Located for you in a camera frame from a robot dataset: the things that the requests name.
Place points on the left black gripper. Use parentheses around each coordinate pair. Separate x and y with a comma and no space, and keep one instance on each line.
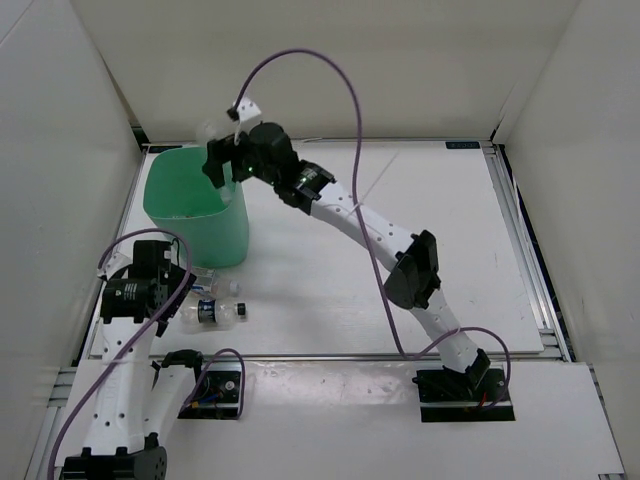
(186,287)

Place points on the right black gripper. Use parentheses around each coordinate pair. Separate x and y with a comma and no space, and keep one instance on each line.
(226,150)

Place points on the clear bottle white cap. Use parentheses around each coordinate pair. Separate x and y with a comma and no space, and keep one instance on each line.
(214,130)

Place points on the white blue label bottle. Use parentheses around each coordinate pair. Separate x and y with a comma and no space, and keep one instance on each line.
(210,284)

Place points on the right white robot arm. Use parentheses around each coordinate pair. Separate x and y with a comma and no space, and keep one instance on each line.
(413,284)

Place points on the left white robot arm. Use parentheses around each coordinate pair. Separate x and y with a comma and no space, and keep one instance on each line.
(136,400)

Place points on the green plastic bin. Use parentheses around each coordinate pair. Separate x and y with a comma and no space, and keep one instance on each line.
(178,197)

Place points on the dark label black cap bottle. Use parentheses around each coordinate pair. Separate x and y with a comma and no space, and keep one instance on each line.
(211,314)

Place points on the blue corner label right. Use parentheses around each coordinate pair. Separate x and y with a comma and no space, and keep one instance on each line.
(462,145)

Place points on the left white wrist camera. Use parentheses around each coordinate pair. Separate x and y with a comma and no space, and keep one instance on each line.
(112,265)

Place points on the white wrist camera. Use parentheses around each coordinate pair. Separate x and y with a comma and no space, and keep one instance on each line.
(112,265)
(245,116)

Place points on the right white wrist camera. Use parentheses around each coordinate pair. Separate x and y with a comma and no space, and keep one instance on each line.
(245,116)

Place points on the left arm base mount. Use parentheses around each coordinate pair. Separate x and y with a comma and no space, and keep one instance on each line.
(220,396)

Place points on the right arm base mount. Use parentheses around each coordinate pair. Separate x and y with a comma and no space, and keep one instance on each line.
(441,402)

